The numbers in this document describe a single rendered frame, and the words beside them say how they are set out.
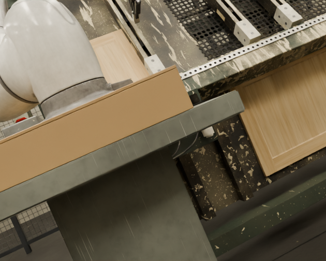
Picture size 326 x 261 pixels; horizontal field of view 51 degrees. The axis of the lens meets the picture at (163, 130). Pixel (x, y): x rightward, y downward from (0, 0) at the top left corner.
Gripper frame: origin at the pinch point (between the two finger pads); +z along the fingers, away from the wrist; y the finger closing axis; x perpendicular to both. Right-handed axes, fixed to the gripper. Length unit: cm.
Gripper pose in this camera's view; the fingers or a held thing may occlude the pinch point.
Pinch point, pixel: (135, 16)
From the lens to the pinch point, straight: 175.8
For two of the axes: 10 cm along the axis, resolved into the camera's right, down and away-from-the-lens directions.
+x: -8.9, 4.0, -2.0
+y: -4.5, -7.7, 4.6
